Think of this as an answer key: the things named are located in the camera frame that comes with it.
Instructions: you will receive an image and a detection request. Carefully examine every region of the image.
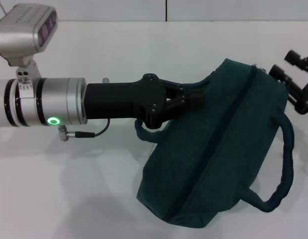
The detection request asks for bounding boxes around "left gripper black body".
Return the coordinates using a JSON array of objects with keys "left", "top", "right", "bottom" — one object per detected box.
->
[{"left": 84, "top": 73, "right": 170, "bottom": 129}]

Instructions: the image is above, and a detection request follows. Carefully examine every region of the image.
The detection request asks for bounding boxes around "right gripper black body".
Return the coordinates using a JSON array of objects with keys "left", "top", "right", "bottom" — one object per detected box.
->
[{"left": 295, "top": 74, "right": 308, "bottom": 115}]

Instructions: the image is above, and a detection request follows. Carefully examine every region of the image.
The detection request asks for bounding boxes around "dark teal insulated bag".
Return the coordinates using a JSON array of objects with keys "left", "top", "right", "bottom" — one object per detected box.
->
[{"left": 134, "top": 58, "right": 294, "bottom": 222}]

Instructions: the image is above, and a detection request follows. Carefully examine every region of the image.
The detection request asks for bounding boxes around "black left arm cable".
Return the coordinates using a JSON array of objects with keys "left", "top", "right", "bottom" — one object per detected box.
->
[{"left": 58, "top": 118, "right": 110, "bottom": 142}]

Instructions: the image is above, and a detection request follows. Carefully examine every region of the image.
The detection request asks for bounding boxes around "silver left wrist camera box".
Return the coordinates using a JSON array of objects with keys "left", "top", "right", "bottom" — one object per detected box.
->
[{"left": 0, "top": 4, "right": 59, "bottom": 84}]

